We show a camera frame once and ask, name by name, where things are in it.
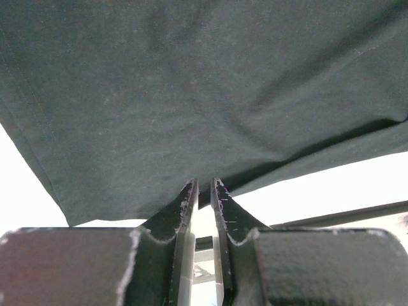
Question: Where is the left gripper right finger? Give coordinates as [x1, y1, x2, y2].
[211, 178, 407, 305]

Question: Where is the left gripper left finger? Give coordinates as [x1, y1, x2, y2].
[1, 179, 198, 305]

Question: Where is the black t shirt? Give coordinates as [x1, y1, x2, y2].
[1, 1, 407, 226]

